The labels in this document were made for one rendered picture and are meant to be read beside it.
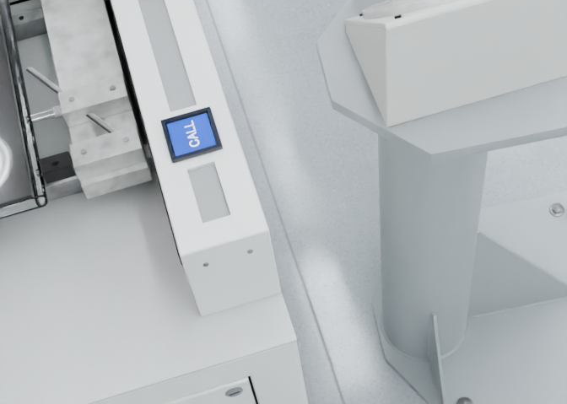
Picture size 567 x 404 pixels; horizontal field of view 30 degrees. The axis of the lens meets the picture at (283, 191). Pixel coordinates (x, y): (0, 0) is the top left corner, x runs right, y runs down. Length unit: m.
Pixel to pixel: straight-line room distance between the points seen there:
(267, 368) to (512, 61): 0.46
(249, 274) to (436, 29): 0.34
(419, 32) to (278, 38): 1.33
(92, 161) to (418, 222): 0.57
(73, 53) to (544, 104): 0.59
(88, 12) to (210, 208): 0.41
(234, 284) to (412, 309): 0.75
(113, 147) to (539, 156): 1.26
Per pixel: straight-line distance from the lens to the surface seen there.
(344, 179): 2.24
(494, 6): 1.20
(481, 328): 2.06
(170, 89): 1.19
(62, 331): 1.22
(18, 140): 1.27
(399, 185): 1.53
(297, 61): 2.44
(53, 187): 1.29
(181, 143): 1.14
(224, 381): 1.21
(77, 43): 1.37
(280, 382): 1.25
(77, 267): 1.25
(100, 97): 1.27
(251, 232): 1.07
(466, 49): 1.24
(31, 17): 1.46
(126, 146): 1.22
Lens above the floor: 1.87
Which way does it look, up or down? 57 degrees down
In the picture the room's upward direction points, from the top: 9 degrees counter-clockwise
